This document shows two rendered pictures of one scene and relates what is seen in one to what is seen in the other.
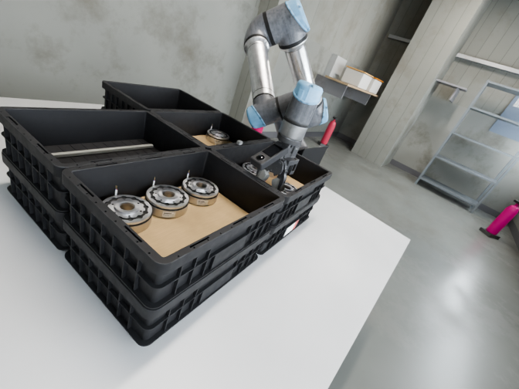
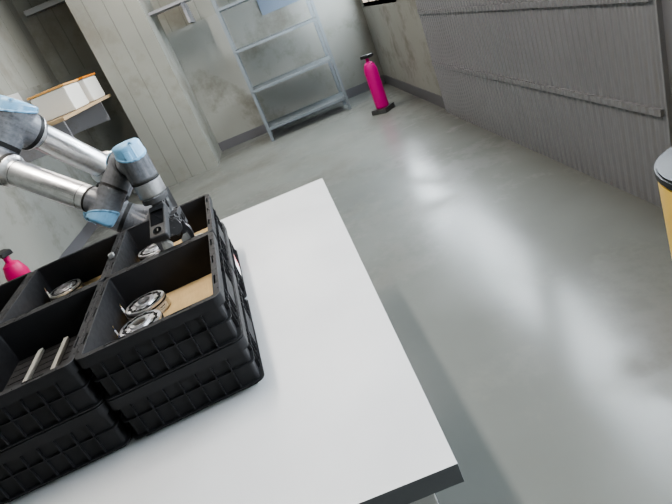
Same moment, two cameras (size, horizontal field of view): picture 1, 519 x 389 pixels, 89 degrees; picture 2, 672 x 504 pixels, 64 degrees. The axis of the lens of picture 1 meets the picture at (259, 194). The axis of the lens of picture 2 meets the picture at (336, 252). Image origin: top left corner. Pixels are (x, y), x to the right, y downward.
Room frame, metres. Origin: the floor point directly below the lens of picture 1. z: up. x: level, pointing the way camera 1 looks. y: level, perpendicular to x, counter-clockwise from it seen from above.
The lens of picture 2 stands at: (-0.67, 0.35, 1.35)
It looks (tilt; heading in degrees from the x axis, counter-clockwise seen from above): 24 degrees down; 330
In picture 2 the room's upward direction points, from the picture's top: 23 degrees counter-clockwise
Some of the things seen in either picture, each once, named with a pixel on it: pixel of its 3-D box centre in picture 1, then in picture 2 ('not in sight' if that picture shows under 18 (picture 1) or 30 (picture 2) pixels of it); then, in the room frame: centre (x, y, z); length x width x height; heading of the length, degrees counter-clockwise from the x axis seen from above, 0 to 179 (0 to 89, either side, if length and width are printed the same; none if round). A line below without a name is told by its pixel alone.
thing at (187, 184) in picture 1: (200, 187); (145, 302); (0.64, 0.16, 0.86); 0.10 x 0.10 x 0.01
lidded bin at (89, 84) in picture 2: (368, 83); (79, 92); (5.98, -1.20, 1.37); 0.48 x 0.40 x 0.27; 150
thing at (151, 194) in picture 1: (167, 196); (140, 324); (0.54, 0.21, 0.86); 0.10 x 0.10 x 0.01
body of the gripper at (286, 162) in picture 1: (283, 154); (165, 214); (0.78, -0.02, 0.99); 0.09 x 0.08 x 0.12; 149
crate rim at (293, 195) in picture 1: (276, 164); (164, 233); (0.87, -0.02, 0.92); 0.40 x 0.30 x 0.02; 156
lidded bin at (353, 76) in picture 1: (357, 78); (60, 100); (5.41, -0.86, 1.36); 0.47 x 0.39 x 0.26; 150
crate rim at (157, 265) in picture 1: (191, 191); (156, 290); (0.51, 0.15, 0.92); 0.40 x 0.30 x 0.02; 156
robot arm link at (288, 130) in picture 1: (291, 130); (149, 189); (0.78, -0.02, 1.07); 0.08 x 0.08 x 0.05
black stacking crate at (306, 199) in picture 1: (272, 177); (173, 248); (0.87, -0.02, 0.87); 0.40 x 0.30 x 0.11; 156
